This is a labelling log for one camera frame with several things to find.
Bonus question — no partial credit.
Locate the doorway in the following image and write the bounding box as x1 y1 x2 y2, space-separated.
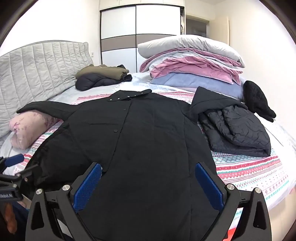
185 14 210 37

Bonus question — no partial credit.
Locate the patterned bed blanket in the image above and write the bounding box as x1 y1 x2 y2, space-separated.
14 89 289 232

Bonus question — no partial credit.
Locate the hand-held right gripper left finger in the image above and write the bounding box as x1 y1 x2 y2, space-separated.
25 162 103 241

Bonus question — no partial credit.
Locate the olive green folded garment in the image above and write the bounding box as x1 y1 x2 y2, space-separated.
75 64 130 80

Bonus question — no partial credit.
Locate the black quilted jacket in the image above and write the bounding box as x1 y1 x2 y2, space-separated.
185 86 271 157

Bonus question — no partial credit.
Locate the black knitted hat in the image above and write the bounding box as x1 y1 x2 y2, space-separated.
243 80 277 123

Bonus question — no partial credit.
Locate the white board against wall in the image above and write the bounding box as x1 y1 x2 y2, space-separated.
225 17 231 45

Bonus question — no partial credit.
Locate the pink floral pillow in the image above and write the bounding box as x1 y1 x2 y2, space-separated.
9 111 60 149

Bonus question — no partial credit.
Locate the grey quilted headboard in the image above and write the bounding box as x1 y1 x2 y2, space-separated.
0 40 93 139

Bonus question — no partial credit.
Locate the light blue folded blanket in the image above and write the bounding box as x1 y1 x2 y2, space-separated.
150 72 245 100

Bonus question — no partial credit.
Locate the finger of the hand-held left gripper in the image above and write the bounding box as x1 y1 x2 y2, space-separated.
0 154 25 173
13 163 40 184

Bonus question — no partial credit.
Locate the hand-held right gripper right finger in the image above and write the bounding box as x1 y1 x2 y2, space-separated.
194 162 272 241

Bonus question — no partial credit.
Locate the person's left hand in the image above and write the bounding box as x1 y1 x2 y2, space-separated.
3 202 18 233

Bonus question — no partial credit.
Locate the large black coat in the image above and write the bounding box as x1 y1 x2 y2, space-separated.
17 89 232 241

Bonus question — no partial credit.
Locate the navy puffer jacket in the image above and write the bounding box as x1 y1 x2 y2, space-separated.
75 65 133 91

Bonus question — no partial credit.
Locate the white sliding-door wardrobe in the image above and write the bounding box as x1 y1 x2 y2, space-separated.
99 0 185 73

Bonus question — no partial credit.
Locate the grey folded duvet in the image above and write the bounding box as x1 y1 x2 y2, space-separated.
137 35 245 67

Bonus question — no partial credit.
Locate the pink folded blanket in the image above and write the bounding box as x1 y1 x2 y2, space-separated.
139 50 243 84

